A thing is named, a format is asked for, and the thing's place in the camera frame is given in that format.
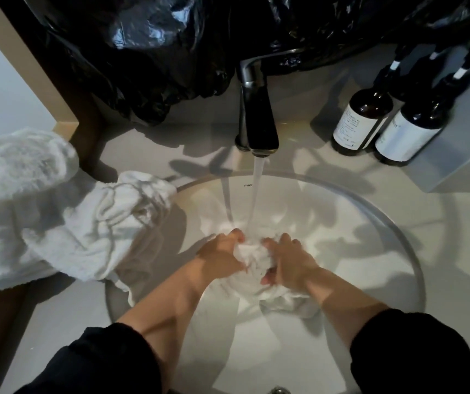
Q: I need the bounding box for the grey bottle holder box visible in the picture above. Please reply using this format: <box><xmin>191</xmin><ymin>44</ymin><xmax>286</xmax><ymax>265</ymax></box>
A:
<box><xmin>399</xmin><ymin>63</ymin><xmax>470</xmax><ymax>194</ymax></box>

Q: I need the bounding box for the chrome sink faucet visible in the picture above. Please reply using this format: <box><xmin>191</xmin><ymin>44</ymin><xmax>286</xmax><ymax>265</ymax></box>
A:
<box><xmin>234</xmin><ymin>48</ymin><xmax>305</xmax><ymax>158</ymax></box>

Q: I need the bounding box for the dark pump bottle white label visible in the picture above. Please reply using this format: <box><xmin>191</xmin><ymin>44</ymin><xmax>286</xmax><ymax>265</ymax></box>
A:
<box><xmin>331</xmin><ymin>47</ymin><xmax>408</xmax><ymax>156</ymax></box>
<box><xmin>373</xmin><ymin>47</ymin><xmax>470</xmax><ymax>166</ymax></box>

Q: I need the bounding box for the person's right hand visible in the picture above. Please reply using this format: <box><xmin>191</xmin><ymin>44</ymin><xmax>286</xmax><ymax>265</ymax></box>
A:
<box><xmin>260</xmin><ymin>233</ymin><xmax>320</xmax><ymax>294</ymax></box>

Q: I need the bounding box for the white wet cloth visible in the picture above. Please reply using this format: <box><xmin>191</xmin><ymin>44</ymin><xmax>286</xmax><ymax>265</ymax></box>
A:
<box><xmin>214</xmin><ymin>231</ymin><xmax>322</xmax><ymax>320</ymax></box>

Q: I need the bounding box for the black plastic bag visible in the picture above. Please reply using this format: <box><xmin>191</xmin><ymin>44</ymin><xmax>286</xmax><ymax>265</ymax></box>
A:
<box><xmin>21</xmin><ymin>0</ymin><xmax>470</xmax><ymax>127</ymax></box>

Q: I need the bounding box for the large white towel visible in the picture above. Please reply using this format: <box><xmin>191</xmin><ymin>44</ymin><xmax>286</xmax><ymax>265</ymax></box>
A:
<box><xmin>0</xmin><ymin>128</ymin><xmax>178</xmax><ymax>304</ymax></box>

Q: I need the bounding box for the person's right forearm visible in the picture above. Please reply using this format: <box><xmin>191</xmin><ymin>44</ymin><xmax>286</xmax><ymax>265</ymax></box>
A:
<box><xmin>304</xmin><ymin>266</ymin><xmax>391</xmax><ymax>351</ymax></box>

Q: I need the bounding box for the beige wooden frame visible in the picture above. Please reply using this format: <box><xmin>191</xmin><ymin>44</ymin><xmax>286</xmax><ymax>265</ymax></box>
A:
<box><xmin>0</xmin><ymin>0</ymin><xmax>80</xmax><ymax>141</ymax></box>

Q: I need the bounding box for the person's left hand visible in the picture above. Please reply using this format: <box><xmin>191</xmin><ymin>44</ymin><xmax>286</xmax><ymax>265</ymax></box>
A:
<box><xmin>196</xmin><ymin>228</ymin><xmax>247</xmax><ymax>281</ymax></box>

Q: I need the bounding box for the white round sink basin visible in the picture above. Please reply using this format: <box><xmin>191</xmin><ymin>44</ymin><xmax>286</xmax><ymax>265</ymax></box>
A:
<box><xmin>104</xmin><ymin>171</ymin><xmax>426</xmax><ymax>394</ymax></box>

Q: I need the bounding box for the person's left forearm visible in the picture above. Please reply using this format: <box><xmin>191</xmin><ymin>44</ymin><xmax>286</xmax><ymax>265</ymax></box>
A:
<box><xmin>117</xmin><ymin>258</ymin><xmax>215</xmax><ymax>394</ymax></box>

